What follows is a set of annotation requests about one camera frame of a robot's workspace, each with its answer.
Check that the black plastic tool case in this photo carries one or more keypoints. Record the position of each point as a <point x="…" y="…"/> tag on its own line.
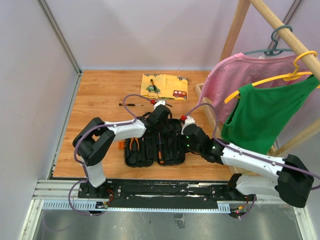
<point x="173" y="151"/>

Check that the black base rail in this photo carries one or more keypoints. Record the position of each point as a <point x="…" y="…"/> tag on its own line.
<point x="235" y="197"/>

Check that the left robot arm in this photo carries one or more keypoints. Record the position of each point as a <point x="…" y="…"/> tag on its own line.
<point x="94" y="141"/>

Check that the yellow car print cloth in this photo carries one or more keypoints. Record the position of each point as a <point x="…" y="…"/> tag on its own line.
<point x="168" y="86"/>

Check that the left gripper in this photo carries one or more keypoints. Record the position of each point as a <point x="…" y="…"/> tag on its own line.
<point x="165" y="126"/>

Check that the green tank top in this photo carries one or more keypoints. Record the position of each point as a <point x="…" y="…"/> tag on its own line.
<point x="260" y="114"/>

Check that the teal clothes hanger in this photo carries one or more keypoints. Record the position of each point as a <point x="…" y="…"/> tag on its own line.
<point x="273" y="49"/>

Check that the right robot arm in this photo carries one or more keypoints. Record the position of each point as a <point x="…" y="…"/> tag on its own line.
<point x="286" y="178"/>

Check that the orange needle nose pliers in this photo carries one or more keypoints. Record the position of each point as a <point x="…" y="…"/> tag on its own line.
<point x="134" y="145"/>

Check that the wooden clothes rack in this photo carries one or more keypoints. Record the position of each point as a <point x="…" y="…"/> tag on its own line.
<point x="302" y="133"/>

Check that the black handled screwdriver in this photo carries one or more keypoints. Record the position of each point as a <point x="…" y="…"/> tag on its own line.
<point x="160" y="155"/>

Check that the yellow clothes hanger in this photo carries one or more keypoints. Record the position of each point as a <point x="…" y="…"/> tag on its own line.
<point x="282" y="77"/>

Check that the small screwdriver on cloth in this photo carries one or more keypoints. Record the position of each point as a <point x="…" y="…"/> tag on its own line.
<point x="155" y="88"/>

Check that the small black precision screwdriver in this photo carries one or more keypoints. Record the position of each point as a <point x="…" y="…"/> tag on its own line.
<point x="130" y="104"/>

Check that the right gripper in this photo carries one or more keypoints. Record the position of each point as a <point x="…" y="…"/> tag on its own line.
<point x="187" y="150"/>

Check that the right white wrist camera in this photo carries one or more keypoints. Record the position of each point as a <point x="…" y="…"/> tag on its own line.
<point x="186" y="122"/>

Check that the pink t-shirt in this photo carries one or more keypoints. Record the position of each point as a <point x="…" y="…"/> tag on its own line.
<point x="212" y="85"/>

